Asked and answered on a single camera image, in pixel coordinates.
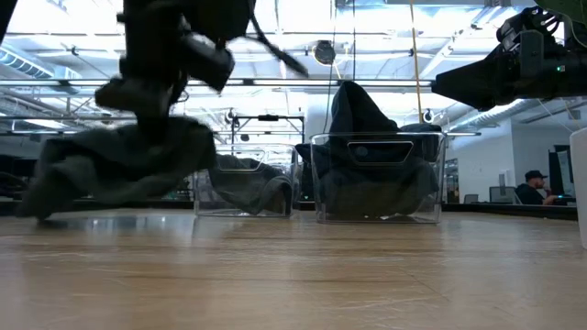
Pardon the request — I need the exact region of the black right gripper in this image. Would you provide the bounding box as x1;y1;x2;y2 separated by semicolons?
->
430;6;587;113

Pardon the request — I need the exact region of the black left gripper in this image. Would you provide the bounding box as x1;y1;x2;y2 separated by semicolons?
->
94;49;189;143

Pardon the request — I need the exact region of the dark green fabric hat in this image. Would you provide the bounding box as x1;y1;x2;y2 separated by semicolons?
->
16;115;217;221
208;154;294;216

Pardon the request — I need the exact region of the clear plastic bin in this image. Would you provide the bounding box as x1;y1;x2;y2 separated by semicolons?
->
193;144;299;219
310;131;447;225

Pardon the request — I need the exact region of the black office chair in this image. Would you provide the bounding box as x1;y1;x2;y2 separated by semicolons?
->
488;186;519;205

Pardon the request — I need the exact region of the black monitor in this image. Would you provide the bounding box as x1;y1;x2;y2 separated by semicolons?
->
548;144;574;187

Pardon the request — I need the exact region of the person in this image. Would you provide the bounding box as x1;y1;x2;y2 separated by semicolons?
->
514;169;559;206

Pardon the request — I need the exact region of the green snake plant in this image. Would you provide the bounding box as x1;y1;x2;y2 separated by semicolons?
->
534;0;587;50

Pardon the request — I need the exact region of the long ceiling light bar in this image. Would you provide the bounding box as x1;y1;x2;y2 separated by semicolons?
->
0;77;435;89

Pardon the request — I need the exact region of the white round plant pot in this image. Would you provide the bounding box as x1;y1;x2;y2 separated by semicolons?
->
570;127;587;250

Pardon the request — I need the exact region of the yellow cable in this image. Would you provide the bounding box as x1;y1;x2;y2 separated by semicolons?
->
409;0;426;125

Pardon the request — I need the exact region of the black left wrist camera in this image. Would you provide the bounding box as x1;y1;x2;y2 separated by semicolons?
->
182;30;236;93

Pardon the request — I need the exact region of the black background rig frame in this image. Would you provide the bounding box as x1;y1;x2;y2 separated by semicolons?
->
230;114;306;148

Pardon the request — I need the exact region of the black metal table frame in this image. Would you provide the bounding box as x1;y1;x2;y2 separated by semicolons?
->
0;199;578;221

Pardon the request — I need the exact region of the black hanging cable reel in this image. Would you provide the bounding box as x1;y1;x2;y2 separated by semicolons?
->
313;39;338;66

